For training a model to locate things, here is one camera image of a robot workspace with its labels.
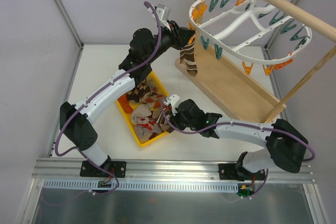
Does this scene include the brown white striped sock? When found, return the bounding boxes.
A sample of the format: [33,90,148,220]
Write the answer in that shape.
[180,36,198,77]

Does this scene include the brown argyle sock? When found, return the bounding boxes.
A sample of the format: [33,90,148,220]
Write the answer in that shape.
[125,81,158,103]

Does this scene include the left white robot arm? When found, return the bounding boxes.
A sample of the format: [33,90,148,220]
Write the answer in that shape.
[60,20,195,177]

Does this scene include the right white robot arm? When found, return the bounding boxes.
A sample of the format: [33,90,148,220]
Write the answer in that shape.
[160,95,316,182]

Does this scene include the wooden hanger stand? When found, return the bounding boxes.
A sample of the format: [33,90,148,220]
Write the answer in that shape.
[176,0,335,122]

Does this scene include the white round clip hanger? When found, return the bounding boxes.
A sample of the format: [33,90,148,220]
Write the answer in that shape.
[188,0,312,76]

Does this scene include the teal clothes peg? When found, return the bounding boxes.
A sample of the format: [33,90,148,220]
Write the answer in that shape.
[214,44,223,60]
[200,35,209,50]

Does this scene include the beige sock with red pattern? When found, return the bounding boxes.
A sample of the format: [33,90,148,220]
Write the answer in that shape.
[130,104,159,134]

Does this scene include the green circuit board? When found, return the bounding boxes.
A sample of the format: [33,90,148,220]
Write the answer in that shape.
[237,185,255,198]

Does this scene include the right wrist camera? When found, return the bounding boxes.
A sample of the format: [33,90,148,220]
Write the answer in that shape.
[163,94,181,109]

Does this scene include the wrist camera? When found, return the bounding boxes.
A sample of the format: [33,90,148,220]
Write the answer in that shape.
[155,4,171,23]
[163,94,181,109]

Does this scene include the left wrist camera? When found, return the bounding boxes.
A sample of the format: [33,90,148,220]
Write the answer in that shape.
[155,4,171,23]

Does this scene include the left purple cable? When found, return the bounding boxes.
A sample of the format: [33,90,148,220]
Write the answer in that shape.
[54,1,164,158]

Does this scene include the aluminium mounting rail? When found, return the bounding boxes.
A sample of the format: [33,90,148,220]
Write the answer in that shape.
[32,158,316,184]

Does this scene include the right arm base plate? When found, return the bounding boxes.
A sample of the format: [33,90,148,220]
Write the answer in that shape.
[218,163,239,181]

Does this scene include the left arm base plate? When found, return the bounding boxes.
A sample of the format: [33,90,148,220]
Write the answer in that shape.
[79,160,127,178]

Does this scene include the perforated cable duct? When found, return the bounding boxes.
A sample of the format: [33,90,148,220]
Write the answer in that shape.
[44,179,239,193]

